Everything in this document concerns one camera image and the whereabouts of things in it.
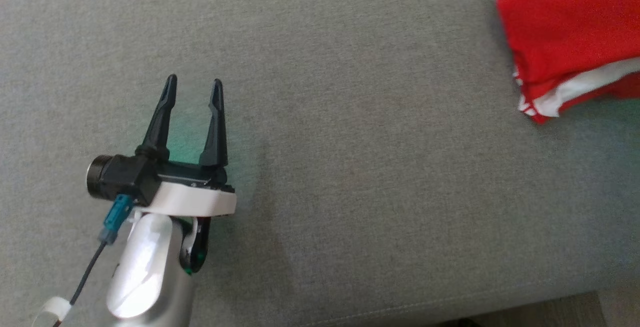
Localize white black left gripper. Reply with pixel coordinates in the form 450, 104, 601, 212
132, 73, 237, 218

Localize white cable clip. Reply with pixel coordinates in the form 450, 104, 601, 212
32, 296, 72, 327

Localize thin black cable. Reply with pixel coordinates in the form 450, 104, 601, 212
52, 241, 108, 327

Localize red white basketball jersey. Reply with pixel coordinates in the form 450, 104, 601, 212
487, 0, 640, 118

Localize teal cable connector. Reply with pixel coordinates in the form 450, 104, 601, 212
98, 193, 134, 245

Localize yellow and grey sofa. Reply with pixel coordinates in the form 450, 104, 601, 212
0, 0, 640, 327

